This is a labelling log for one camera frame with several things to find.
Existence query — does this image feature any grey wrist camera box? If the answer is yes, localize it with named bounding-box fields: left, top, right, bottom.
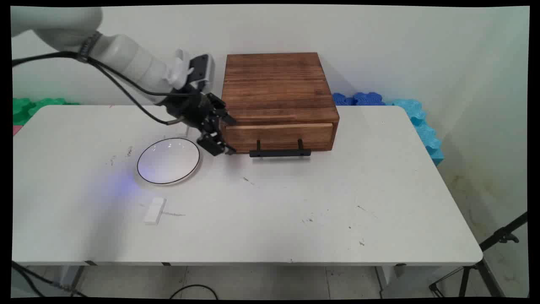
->
left=189, top=54, right=216, bottom=93

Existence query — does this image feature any dark blue foam mat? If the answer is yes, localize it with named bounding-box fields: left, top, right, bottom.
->
left=332, top=92, right=386, bottom=106

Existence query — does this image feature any green foam mat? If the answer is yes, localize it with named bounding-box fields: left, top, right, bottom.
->
left=12, top=98, right=81, bottom=126

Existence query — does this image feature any black bar drawer handle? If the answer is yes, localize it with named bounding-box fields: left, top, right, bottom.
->
left=249, top=139, right=312, bottom=158

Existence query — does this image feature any white plate with black rim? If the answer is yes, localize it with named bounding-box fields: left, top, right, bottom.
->
left=136, top=137, right=201, bottom=186

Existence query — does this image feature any small white block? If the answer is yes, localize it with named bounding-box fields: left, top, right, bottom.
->
left=143, top=196, right=167, bottom=225

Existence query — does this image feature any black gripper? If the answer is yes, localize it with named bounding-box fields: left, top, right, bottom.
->
left=162, top=87, right=237, bottom=157

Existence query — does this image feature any light blue foam mat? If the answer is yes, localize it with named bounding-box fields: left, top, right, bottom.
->
left=384, top=99, right=445, bottom=166

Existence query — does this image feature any brown wooden drawer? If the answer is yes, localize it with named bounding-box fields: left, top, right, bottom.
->
left=224, top=122, right=335, bottom=153

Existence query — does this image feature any black tripod stand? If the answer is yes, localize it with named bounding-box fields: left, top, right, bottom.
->
left=429, top=211, right=529, bottom=299

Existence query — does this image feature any grey cable strap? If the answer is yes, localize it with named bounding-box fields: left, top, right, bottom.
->
left=77, top=31, right=103, bottom=64

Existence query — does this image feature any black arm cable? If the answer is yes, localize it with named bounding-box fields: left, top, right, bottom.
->
left=86, top=57, right=188, bottom=126
left=12, top=51, right=192, bottom=97

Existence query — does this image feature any brown wooden drawer cabinet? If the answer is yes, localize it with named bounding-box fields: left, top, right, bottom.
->
left=220, top=52, right=340, bottom=154

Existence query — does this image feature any white table leg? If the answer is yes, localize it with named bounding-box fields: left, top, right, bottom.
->
left=375, top=265, right=408, bottom=296
left=58, top=266, right=86, bottom=296

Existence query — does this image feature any black floor cable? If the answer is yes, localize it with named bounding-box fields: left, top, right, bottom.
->
left=170, top=284, right=219, bottom=300
left=11, top=261, right=87, bottom=299

